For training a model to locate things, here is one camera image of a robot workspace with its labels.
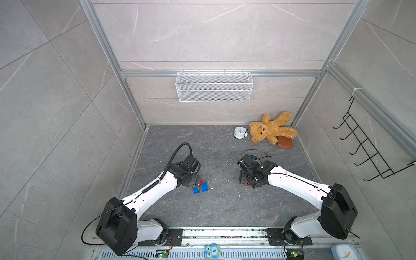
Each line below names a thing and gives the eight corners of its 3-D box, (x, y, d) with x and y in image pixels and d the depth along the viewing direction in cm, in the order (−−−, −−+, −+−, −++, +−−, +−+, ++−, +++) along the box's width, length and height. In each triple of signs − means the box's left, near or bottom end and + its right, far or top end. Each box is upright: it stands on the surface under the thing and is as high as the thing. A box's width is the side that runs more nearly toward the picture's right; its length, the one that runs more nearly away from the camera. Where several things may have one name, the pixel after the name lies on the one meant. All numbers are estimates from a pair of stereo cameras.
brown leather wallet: (276, 146, 110) (278, 143, 107) (277, 138, 115) (278, 135, 112) (290, 150, 108) (293, 146, 105) (290, 141, 113) (292, 138, 110)
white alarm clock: (234, 138, 114) (234, 134, 110) (233, 130, 119) (233, 126, 115) (246, 138, 114) (248, 134, 110) (245, 130, 119) (246, 126, 115)
